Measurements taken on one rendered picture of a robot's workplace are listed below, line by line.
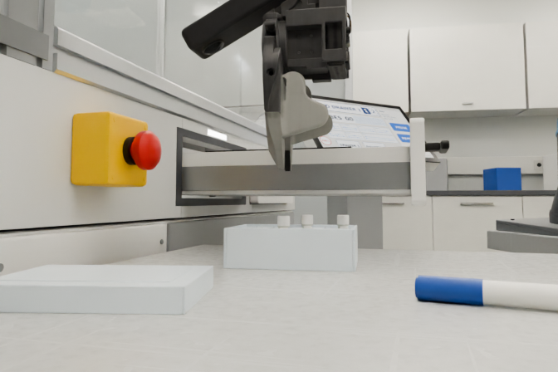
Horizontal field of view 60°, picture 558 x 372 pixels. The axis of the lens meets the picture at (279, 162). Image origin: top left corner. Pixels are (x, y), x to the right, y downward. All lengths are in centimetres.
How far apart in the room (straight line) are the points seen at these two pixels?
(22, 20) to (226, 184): 34
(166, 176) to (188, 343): 46
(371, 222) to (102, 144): 134
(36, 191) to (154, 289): 22
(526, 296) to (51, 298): 27
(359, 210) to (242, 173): 105
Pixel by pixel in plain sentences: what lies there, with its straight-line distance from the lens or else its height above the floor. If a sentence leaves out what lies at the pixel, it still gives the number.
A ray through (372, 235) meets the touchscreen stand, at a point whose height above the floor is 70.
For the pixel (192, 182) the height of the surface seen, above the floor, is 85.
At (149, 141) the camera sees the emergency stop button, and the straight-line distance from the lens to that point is 50.
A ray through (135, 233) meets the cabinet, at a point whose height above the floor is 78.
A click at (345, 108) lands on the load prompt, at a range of 176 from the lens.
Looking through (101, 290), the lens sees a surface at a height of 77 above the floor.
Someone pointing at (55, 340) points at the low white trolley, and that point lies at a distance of 26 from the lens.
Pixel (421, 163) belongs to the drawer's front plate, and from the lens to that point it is 62.
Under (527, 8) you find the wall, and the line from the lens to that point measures 492.
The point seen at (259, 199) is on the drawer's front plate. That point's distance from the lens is 99.
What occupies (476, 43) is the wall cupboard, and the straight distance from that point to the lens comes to 433.
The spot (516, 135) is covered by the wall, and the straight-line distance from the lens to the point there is 462.
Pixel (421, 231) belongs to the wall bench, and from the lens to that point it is 372.
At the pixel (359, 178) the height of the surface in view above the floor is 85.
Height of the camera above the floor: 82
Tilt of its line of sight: 5 degrees up
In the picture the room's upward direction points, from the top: straight up
